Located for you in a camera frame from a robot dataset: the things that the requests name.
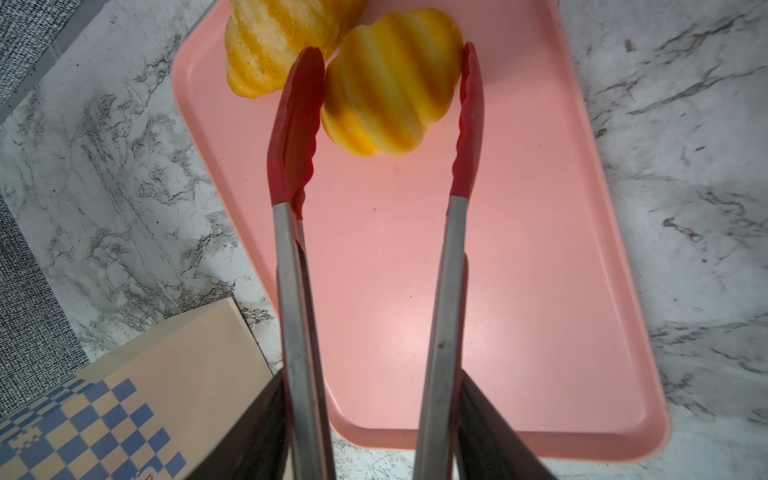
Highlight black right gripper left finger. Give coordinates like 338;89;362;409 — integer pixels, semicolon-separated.
188;371;289;480

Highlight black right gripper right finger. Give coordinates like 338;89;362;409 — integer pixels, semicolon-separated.
457;372;555;480

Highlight checkered paper bread bag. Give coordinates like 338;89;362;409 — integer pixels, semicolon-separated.
1;298;271;479

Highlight red silicone kitchen tongs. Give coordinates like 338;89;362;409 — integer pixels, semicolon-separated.
266;40;486;480

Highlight pink plastic tray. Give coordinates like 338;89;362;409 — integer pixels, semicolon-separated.
171;0;672;463

